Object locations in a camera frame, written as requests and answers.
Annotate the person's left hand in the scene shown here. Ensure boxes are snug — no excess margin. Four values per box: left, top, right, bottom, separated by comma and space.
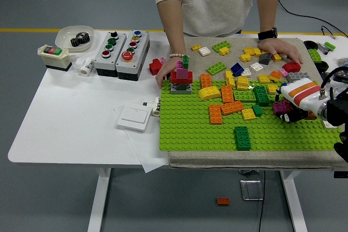
257, 38, 304, 64

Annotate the person's right hand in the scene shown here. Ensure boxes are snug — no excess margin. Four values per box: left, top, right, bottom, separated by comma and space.
155, 55, 180, 89

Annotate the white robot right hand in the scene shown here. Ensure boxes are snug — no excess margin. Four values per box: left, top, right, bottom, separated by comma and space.
274, 77, 330, 123

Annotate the magenta square brick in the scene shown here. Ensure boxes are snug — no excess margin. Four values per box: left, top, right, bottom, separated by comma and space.
272, 101, 290, 116

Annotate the green baseplate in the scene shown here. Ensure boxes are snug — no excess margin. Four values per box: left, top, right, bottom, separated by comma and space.
159, 79, 343, 152

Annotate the dark green long brick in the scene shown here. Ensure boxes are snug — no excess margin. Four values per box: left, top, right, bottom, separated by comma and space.
252, 85, 271, 107
234, 126, 251, 151

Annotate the red tower brick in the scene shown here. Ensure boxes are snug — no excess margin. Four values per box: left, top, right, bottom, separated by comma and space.
170, 70, 194, 84

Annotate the red cross-shaped brick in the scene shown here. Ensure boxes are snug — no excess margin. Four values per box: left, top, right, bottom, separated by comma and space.
148, 58, 164, 77

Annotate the pink tower brick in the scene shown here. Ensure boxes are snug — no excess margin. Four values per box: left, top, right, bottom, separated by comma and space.
176, 60, 189, 79

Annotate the grey long brick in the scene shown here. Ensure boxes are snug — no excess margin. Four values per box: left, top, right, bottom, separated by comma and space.
286, 72, 310, 83

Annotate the dark grey slope brick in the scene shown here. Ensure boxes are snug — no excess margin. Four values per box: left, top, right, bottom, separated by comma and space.
258, 52, 273, 66

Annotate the red curved brick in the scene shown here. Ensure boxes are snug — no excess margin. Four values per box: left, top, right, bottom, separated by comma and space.
283, 62, 302, 74

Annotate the grey tower base brick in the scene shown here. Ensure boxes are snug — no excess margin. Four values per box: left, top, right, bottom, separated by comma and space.
170, 82, 192, 96

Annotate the yellow curved brick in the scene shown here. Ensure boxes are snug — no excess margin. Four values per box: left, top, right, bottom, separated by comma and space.
197, 86, 221, 101

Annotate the dark blue brick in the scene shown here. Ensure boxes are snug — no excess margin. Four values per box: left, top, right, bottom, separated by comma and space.
230, 62, 246, 77

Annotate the lime green long brick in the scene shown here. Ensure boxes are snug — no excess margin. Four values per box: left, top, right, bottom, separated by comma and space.
206, 61, 228, 76
212, 41, 232, 53
233, 90, 256, 103

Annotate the black wristwatch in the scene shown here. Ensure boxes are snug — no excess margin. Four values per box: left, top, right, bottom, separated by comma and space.
257, 27, 278, 41

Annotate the grey emergency stop button box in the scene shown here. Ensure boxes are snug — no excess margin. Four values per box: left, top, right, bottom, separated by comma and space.
115, 29, 151, 81

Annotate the clear plastic bag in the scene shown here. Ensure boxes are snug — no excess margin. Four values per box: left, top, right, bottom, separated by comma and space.
335, 57, 348, 70
327, 81, 348, 99

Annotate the clear grey part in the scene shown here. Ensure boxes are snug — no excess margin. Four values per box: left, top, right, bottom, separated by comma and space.
316, 42, 331, 55

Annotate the white printed cylinder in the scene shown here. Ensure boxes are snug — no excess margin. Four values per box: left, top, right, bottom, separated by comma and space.
151, 97, 161, 117

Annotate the black electronic device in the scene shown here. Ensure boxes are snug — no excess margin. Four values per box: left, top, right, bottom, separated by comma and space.
333, 67, 348, 83

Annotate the grey-brown mat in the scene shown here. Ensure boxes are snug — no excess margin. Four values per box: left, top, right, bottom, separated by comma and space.
166, 37, 348, 172

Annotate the grey four-button box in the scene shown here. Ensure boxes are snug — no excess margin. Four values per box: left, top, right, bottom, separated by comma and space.
94, 30, 127, 78

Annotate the person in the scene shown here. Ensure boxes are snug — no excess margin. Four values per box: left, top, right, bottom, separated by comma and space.
140, 0, 281, 37

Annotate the white pipe fitting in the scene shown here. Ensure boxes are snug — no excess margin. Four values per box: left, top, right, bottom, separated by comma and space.
73, 57, 95, 77

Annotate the white paper sheet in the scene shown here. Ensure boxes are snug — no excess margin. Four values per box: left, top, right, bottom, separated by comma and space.
113, 103, 170, 174

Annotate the black metal gear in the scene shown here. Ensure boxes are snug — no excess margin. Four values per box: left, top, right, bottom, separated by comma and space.
70, 32, 91, 48

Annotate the white plastic tray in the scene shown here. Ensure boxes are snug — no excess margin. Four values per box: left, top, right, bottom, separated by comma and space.
55, 25, 95, 53

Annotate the metal floor socket plate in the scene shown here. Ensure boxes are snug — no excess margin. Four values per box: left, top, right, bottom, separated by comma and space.
239, 179, 265, 202

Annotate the white table leg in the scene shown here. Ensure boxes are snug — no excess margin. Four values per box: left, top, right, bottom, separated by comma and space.
279, 170, 308, 232
87, 167, 112, 232

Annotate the black rubber ring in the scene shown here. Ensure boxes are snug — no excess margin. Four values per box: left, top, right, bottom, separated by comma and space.
315, 60, 330, 73

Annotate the black cable with plug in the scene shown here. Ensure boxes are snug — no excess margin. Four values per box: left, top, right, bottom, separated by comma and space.
320, 25, 348, 40

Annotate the white wall switch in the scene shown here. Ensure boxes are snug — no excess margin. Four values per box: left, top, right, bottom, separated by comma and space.
116, 106, 152, 131

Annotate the cream red-green switch box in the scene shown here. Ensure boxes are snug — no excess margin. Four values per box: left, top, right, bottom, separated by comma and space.
37, 44, 73, 72

